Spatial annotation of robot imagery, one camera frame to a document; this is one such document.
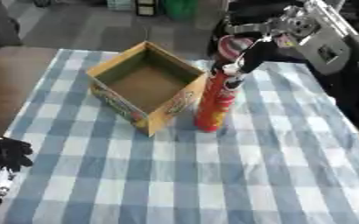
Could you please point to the tall red snack can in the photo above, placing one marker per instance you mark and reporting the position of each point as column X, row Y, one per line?
column 214, row 102

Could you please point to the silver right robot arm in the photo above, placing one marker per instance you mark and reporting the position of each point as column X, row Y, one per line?
column 323, row 43

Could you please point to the black framed white box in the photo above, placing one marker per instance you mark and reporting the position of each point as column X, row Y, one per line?
column 147, row 8

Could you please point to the tan cardboard box printed sides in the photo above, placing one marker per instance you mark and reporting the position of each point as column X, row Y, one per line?
column 147, row 84

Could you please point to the green container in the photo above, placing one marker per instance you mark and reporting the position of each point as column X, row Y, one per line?
column 180, row 8

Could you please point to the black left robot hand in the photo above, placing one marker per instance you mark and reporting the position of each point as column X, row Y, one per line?
column 6, row 153

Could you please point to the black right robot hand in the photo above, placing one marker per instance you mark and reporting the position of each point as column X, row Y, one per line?
column 258, row 55

